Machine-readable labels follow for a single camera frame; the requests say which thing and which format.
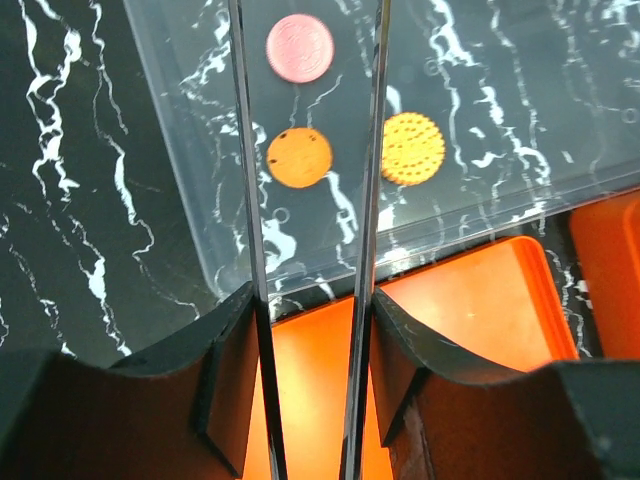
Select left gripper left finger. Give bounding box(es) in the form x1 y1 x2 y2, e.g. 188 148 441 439
112 282 261 479

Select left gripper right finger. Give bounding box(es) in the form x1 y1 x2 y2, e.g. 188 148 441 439
369 288 539 449

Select black metal tongs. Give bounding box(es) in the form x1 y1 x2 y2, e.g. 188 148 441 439
228 1 391 479

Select orange box lid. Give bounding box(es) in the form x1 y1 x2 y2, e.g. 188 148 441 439
273 236 579 479

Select orange compartment cookie box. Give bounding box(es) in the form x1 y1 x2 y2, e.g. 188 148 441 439
569 191 639 360

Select yellow round cookie bottom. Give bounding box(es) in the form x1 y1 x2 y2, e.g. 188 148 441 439
381 112 446 186

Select orange chocolate chip cookie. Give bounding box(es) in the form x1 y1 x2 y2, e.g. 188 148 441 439
266 127 333 189

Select clear plastic tray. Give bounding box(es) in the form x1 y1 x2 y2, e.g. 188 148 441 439
125 1 639 296

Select pink round cookie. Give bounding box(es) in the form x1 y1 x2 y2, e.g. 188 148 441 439
265 13 335 84

